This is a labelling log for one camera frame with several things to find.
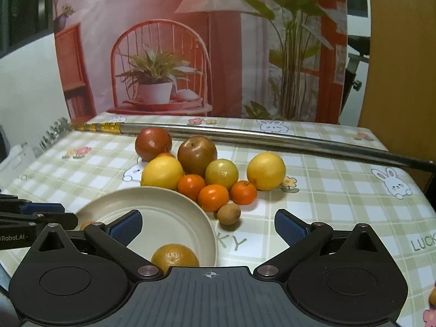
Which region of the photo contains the large yellow lemon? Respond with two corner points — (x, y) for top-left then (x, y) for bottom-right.
(140, 156), (184, 190)

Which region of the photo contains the white plastic basket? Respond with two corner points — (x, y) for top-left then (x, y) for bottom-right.
(0, 143), (35, 190)

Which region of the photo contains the orange fruit in plate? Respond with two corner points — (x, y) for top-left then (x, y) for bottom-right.
(152, 244), (199, 274)

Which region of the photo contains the beige round plate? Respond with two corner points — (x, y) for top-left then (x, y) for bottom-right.
(77, 187), (218, 267)

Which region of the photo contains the small orange tangerine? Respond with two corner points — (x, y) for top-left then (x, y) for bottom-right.
(230, 181), (257, 205)

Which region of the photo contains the yellow lemon right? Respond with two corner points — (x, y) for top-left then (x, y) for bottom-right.
(246, 152), (286, 191)

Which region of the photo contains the small brown kiwi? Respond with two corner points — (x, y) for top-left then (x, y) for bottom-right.
(217, 203), (241, 226)

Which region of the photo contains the orange tangerine left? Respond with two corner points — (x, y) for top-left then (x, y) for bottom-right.
(177, 174), (206, 202)

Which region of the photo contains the checkered bunny tablecloth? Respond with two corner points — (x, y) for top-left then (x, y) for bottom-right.
(2, 133), (435, 326)

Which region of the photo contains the orange tangerine middle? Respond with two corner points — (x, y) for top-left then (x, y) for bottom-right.
(197, 184), (230, 213)

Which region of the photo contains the dark red tomato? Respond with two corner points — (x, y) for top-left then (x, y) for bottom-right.
(135, 127), (172, 162)

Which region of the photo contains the yellow green round fruit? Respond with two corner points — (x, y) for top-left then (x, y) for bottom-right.
(205, 159), (239, 190)

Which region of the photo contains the red apple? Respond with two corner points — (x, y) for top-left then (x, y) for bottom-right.
(177, 136), (217, 177)

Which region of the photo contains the long metal rod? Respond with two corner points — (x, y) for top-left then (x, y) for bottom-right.
(69, 121), (436, 171)

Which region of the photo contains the wooden board panel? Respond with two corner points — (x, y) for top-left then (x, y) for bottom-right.
(357, 0), (436, 191)

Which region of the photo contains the printed room backdrop cloth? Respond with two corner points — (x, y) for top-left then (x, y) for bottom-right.
(53, 0), (347, 123)

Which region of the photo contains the black tripod stand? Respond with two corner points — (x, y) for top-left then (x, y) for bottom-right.
(341, 35), (370, 111)

